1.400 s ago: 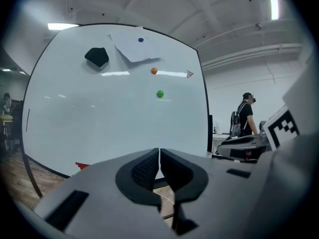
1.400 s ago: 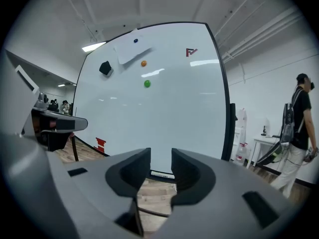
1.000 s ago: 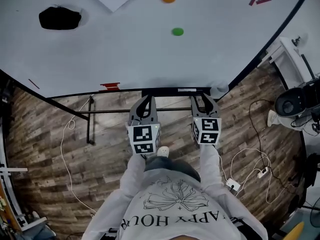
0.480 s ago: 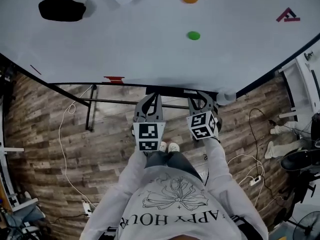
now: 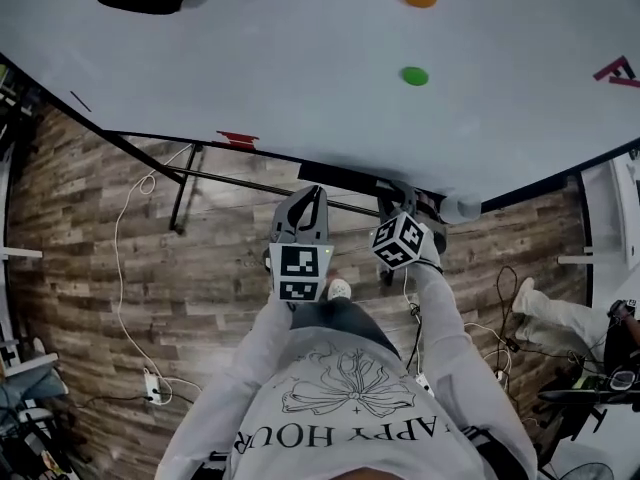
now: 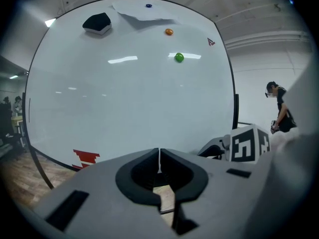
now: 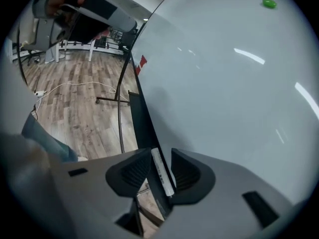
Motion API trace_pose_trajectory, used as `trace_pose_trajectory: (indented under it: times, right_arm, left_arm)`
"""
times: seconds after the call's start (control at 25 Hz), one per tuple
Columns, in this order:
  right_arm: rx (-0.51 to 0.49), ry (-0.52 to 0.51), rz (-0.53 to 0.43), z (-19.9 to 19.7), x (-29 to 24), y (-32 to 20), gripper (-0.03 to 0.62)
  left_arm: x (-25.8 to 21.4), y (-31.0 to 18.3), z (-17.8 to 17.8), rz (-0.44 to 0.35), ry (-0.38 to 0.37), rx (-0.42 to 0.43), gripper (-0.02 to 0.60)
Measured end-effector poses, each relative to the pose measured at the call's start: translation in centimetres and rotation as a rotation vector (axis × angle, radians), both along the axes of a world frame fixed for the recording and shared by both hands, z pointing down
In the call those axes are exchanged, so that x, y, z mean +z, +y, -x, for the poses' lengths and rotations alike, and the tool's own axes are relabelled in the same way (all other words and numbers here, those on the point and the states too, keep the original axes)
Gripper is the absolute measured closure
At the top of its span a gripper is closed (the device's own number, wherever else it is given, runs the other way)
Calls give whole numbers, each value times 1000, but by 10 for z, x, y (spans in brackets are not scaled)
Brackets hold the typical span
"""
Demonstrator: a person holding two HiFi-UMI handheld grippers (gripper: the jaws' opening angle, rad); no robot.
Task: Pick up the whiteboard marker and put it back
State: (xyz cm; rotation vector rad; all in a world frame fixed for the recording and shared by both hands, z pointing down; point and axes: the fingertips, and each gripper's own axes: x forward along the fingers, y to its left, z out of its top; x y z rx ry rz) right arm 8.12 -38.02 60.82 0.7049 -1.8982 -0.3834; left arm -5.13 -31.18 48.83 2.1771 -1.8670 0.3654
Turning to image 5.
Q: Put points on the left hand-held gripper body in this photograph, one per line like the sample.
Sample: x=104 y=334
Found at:
x=300 y=273

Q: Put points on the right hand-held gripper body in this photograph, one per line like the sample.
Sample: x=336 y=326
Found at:
x=400 y=240

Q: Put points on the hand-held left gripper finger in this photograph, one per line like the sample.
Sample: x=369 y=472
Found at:
x=321 y=218
x=282 y=220

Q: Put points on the person's left forearm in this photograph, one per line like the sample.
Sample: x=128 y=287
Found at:
x=272 y=338

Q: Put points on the person's right forearm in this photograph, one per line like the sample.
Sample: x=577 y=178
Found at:
x=440 y=318

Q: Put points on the red whiteboard eraser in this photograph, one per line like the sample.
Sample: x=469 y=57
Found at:
x=237 y=139

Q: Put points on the whiteboard on black stand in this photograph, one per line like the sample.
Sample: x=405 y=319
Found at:
x=300 y=68

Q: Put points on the person's right white shoe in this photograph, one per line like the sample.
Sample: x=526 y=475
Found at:
x=339 y=288

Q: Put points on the white pen holder cup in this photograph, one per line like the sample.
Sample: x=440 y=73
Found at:
x=460 y=207

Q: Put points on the person's legs in dark trousers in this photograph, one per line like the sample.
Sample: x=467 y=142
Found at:
x=345 y=323

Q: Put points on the green round magnet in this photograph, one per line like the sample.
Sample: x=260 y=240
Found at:
x=414 y=75

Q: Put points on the person's white printed sweatshirt torso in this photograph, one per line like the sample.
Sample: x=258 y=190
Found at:
x=350 y=428

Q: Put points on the small white power adapter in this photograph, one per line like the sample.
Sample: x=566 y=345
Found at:
x=500 y=375

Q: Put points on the grey cushioned chair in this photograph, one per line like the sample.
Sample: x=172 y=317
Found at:
x=30 y=388

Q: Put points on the wooden table with white frame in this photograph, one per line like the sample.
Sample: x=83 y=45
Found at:
x=20 y=253

